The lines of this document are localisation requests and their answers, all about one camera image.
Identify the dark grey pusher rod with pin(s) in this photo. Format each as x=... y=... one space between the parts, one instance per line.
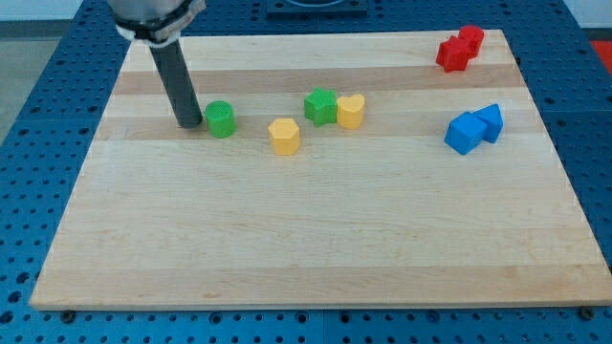
x=172 y=69

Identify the green cylinder block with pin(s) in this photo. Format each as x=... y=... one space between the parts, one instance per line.
x=220 y=118

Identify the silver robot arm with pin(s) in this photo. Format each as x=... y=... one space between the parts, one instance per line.
x=158 y=24

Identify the green star block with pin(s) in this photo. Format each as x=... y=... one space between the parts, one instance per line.
x=320 y=106

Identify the red star block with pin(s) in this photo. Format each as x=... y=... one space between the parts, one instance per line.
x=453 y=54

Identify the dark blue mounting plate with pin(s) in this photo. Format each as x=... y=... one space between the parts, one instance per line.
x=281 y=8

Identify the yellow hexagon block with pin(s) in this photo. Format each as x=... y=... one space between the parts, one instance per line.
x=284 y=136

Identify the yellow heart block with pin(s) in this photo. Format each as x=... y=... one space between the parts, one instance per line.
x=350 y=111

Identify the wooden board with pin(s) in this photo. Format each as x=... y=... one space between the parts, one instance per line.
x=383 y=216

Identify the red cylinder block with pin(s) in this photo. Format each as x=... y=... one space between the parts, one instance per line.
x=473 y=37

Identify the blue cube block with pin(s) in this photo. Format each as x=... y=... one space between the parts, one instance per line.
x=465 y=132

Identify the blue triangle block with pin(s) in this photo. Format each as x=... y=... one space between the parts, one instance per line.
x=491 y=115

